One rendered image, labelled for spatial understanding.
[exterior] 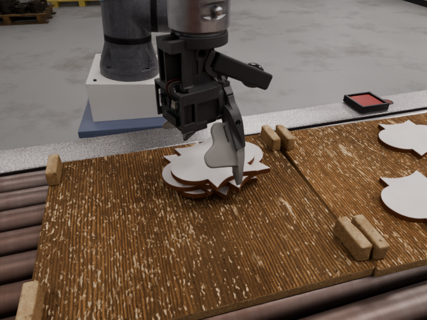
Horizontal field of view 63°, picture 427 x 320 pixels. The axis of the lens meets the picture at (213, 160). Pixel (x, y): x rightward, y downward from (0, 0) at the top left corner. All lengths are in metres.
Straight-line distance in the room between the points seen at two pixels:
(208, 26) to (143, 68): 0.52
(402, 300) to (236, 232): 0.22
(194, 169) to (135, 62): 0.44
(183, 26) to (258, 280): 0.31
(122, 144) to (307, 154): 0.37
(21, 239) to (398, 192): 0.56
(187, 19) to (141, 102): 0.52
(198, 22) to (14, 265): 0.39
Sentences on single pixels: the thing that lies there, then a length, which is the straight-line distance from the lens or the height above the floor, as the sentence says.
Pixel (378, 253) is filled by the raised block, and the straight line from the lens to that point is 0.49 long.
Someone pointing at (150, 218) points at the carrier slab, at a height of 0.94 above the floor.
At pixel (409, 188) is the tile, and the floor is 0.95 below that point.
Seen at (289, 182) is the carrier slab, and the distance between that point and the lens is 0.59.
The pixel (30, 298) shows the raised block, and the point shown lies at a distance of 0.44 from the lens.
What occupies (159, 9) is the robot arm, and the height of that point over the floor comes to 1.13.
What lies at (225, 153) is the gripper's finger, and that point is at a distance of 0.47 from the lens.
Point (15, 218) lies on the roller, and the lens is 0.62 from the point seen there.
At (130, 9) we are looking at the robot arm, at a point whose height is 1.13.
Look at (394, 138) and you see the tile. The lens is 0.77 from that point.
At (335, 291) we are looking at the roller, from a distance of 0.49.
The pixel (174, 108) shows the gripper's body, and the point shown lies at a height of 1.10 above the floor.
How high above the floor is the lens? 1.29
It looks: 34 degrees down
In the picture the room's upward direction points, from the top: straight up
